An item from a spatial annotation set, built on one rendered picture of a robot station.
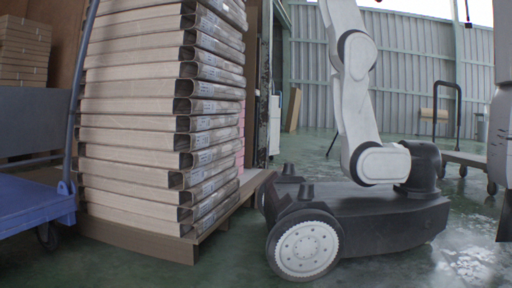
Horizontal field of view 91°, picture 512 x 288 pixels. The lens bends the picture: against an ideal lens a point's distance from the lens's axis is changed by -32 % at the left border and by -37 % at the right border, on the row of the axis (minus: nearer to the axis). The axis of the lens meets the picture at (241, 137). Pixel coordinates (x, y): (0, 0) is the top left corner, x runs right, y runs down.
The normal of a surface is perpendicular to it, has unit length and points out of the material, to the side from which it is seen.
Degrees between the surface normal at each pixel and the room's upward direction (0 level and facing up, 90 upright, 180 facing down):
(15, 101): 99
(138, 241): 90
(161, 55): 90
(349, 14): 90
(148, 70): 90
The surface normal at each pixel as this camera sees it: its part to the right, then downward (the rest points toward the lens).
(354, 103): -0.10, 0.48
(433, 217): 0.35, 0.09
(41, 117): 0.96, 0.21
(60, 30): -0.25, 0.07
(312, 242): 0.00, 0.08
